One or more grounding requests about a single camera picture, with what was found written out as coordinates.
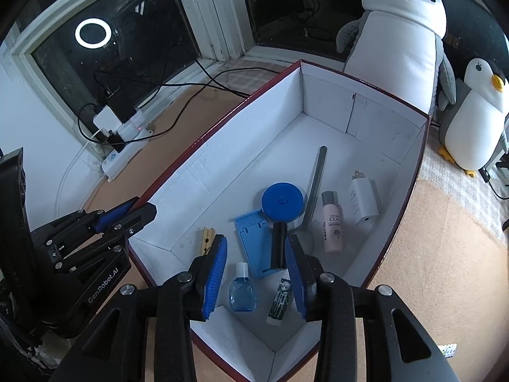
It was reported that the wooden clothespin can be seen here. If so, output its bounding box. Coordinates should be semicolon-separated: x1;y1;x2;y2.
198;227;217;256

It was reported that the grey metal spoon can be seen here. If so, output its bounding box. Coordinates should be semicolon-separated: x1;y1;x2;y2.
288;146;327;253

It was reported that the small penguin plush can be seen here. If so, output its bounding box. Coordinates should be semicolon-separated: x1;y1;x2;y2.
437;58;509;178

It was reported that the white power strip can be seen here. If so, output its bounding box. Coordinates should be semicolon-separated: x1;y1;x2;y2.
101;109;154;181

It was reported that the large penguin plush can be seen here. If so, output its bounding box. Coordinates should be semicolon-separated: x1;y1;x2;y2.
336;0;456;115

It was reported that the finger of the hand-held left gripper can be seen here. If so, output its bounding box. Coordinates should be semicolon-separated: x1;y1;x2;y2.
48;202;157;273
32;197;142;244

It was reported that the small black plug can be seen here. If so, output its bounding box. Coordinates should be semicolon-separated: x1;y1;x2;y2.
101;129;125;146

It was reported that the small pink bottle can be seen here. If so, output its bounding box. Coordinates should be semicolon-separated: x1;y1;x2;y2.
321;191;346;253

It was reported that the blue round tape measure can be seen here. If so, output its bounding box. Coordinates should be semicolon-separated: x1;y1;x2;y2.
261;182;305;221

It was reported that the green lip balm stick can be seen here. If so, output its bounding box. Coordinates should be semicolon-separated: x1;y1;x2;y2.
267;278;295;326

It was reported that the white window frame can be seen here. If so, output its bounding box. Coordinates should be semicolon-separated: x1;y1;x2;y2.
10;0;359;144

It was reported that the black ring light cable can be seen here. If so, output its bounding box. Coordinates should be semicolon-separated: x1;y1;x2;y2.
487;179;509;200

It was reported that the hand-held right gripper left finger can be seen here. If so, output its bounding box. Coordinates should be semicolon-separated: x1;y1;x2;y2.
48;234;228;382

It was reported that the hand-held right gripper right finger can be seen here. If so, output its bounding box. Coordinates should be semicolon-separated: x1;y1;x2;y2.
284;234;462;382

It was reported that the white wall charger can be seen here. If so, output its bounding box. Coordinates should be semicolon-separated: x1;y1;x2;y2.
348;170;380;225

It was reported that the blue eye drop bottle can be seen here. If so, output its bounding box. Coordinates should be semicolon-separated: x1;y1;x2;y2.
228;262;256;312

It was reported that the black cylindrical tube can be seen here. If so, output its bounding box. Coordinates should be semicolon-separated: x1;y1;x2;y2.
270;221;288;270

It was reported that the red cardboard box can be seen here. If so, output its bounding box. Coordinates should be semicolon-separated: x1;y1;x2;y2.
126;59;432;382

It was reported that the large black power adapter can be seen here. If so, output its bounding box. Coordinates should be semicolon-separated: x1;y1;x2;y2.
105;88;138;122

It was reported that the white power adapter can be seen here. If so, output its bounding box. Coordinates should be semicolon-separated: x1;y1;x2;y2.
93;106;122;131

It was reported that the white cable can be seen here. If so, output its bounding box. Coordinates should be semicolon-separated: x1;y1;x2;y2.
56;129;106;208

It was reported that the blue phone stand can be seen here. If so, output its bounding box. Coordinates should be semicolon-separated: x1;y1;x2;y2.
234;209;291;279

